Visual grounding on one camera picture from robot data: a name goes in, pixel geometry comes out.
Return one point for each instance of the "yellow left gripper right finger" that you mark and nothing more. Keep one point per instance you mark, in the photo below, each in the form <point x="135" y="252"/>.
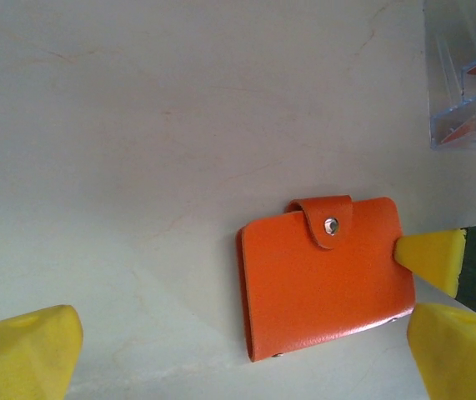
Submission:
<point x="462" y="358"/>

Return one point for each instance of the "orange leather card holder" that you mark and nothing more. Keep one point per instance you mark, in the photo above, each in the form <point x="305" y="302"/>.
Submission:
<point x="317" y="291"/>

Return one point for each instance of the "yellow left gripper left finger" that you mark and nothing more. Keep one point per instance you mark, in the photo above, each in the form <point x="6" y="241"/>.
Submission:
<point x="21" y="358"/>

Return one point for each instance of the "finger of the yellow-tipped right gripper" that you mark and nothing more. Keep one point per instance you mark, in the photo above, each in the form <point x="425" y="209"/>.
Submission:
<point x="437" y="258"/>

